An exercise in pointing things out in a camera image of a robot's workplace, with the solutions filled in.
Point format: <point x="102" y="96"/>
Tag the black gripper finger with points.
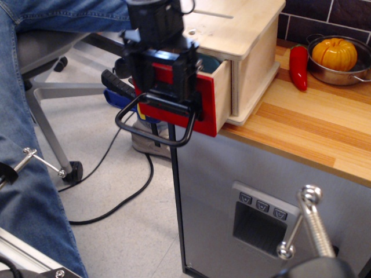
<point x="142" y="71"/>
<point x="185" y="69"/>

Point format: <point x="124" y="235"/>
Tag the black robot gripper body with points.
<point x="157" y="25"/>

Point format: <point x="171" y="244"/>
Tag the wooden drawer with red front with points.
<point x="197" y="113"/>

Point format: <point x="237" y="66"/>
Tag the light wooden box housing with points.
<point x="244" y="34"/>

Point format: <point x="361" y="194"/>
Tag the light blue ceramic bowl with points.
<point x="209" y="63"/>

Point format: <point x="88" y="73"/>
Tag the blue clamp with black pad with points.
<point x="120" y="94"/>

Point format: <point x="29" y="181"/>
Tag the beige shoe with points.
<point x="145" y="145"/>

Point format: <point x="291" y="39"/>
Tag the grey office chair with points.
<point x="40" y="52"/>

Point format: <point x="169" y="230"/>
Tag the red chili pepper toy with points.
<point x="298" y="60"/>

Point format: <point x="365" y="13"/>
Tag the silver clamp screw left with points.
<point x="10" y="174"/>

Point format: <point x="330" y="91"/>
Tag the silver clamp screw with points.
<point x="325" y="264"/>
<point x="10" y="174"/>

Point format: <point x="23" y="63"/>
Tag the grey metal cabinet front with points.
<point x="237" y="208"/>

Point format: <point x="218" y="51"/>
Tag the orange pumpkin toy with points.
<point x="335" y="53"/>

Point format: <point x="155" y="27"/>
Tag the stainless steel pot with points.
<point x="359" y="73"/>

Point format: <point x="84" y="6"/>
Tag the person leg in blue jeans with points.
<point x="31" y="208"/>

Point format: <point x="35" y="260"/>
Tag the silver clamp screw right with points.
<point x="325" y="264"/>

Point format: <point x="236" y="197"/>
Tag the aluminium frame profile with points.
<point x="29" y="261"/>

